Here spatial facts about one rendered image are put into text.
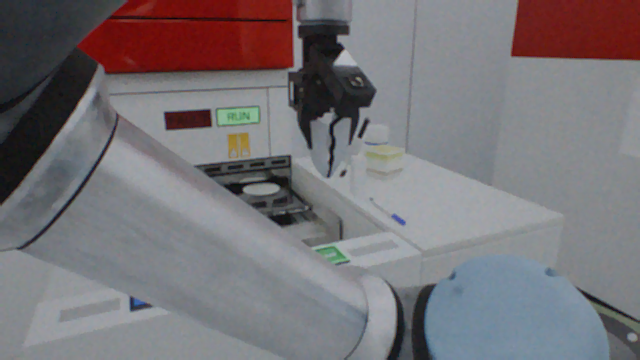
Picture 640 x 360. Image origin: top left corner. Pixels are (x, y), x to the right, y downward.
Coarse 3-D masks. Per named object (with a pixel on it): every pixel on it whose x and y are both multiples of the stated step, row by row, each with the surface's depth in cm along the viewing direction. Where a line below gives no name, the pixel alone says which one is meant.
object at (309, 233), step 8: (304, 224) 98; (312, 224) 98; (296, 232) 93; (304, 232) 93; (312, 232) 93; (320, 232) 93; (336, 232) 93; (304, 240) 91; (312, 240) 91; (320, 240) 92; (328, 240) 93; (336, 240) 94
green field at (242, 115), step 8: (224, 112) 109; (232, 112) 110; (240, 112) 111; (248, 112) 112; (256, 112) 113; (224, 120) 110; (232, 120) 111; (240, 120) 112; (248, 120) 112; (256, 120) 113
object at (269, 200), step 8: (232, 184) 119; (240, 184) 119; (248, 184) 119; (280, 184) 119; (232, 192) 113; (240, 192) 113; (280, 192) 113; (288, 192) 113; (248, 200) 107; (256, 200) 107; (264, 200) 107; (272, 200) 107; (280, 200) 107; (288, 200) 107; (296, 200) 107; (256, 208) 102; (264, 208) 102; (272, 208) 102; (280, 208) 102; (288, 208) 102
